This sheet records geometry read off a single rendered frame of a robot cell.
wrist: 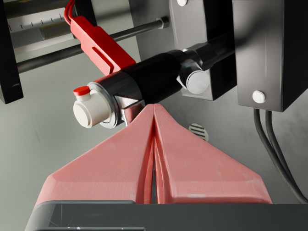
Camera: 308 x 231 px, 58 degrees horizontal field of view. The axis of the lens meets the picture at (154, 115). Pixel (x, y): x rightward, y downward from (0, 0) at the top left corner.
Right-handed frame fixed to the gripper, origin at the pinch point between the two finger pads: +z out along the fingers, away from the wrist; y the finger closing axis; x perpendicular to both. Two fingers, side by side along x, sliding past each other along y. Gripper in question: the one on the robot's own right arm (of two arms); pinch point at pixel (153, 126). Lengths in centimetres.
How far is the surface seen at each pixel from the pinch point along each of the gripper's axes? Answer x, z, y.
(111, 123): 1.6, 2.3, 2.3
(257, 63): 1.3, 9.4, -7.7
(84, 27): -1.7, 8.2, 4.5
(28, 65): 6.0, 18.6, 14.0
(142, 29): 6.2, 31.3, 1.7
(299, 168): 21.3, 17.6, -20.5
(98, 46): -1.0, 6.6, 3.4
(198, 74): -0.3, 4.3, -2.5
